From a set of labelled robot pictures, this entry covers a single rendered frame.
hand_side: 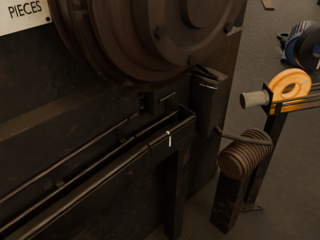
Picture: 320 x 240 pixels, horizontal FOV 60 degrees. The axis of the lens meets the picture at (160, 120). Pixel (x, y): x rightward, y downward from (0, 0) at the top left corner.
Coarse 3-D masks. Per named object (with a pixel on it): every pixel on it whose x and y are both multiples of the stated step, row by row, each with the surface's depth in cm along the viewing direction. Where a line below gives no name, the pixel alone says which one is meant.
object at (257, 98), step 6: (264, 90) 101; (240, 96) 104; (246, 96) 100; (252, 96) 100; (258, 96) 100; (264, 96) 100; (240, 102) 105; (246, 102) 100; (252, 102) 100; (258, 102) 101; (264, 102) 101; (246, 108) 102
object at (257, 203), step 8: (272, 120) 109; (280, 120) 108; (264, 128) 116; (272, 128) 111; (280, 128) 111; (272, 136) 114; (272, 152) 120; (264, 160) 123; (256, 168) 127; (264, 168) 127; (256, 176) 130; (264, 176) 131; (248, 184) 138; (256, 184) 134; (248, 192) 139; (256, 192) 138; (248, 200) 142; (256, 200) 146; (240, 208) 142; (248, 208) 142; (256, 208) 142
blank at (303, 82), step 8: (280, 72) 98; (288, 72) 97; (296, 72) 96; (304, 72) 97; (272, 80) 100; (280, 80) 97; (288, 80) 97; (296, 80) 98; (304, 80) 99; (272, 88) 99; (280, 88) 99; (296, 88) 102; (304, 88) 101; (280, 96) 102; (288, 96) 104; (296, 96) 103
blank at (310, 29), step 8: (312, 24) 80; (304, 32) 80; (312, 32) 78; (304, 40) 80; (312, 40) 80; (296, 48) 83; (304, 48) 81; (312, 48) 82; (296, 56) 84; (304, 56) 83; (312, 56) 84; (304, 64) 85; (312, 64) 86
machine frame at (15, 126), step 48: (0, 48) 54; (48, 48) 60; (0, 96) 58; (48, 96) 66; (96, 96) 69; (0, 144) 57; (48, 144) 65; (96, 144) 77; (192, 144) 119; (0, 192) 63; (48, 192) 73; (144, 192) 109; (192, 192) 145
